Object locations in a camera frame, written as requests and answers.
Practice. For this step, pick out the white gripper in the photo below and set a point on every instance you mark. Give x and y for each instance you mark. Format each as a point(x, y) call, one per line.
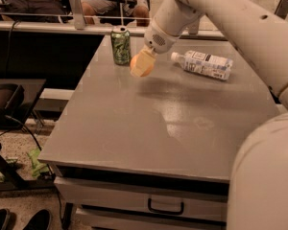
point(159, 39)

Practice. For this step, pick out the orange fruit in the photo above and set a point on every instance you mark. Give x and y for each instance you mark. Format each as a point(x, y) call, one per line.
point(141, 66)

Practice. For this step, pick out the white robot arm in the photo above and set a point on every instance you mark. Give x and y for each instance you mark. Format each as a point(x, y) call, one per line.
point(258, 187)

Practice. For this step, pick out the green soda can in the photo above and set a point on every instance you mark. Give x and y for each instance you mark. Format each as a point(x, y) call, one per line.
point(121, 45)

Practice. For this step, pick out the clear plastic water bottle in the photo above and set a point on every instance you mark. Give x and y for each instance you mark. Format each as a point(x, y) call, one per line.
point(208, 65)

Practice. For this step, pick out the seated person right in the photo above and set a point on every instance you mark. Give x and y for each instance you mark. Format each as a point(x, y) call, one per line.
point(140, 11)

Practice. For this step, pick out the seated person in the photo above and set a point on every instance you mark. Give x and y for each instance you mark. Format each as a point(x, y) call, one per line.
point(140, 11)
point(48, 11)

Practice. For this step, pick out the grey drawer cabinet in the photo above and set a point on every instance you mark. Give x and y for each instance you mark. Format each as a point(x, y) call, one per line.
point(171, 136)

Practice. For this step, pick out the seated person left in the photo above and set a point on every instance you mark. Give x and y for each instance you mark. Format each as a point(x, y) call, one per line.
point(48, 11)

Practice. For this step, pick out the black chair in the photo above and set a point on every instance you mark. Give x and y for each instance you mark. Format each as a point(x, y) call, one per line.
point(11, 97)

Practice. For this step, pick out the green crumpled bag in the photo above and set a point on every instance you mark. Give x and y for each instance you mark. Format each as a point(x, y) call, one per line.
point(37, 168)

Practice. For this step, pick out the right black shoe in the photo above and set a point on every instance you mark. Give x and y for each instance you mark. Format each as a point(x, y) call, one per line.
point(39, 221)

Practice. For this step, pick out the black drawer handle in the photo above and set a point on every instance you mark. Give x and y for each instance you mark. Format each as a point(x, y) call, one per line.
point(166, 208)

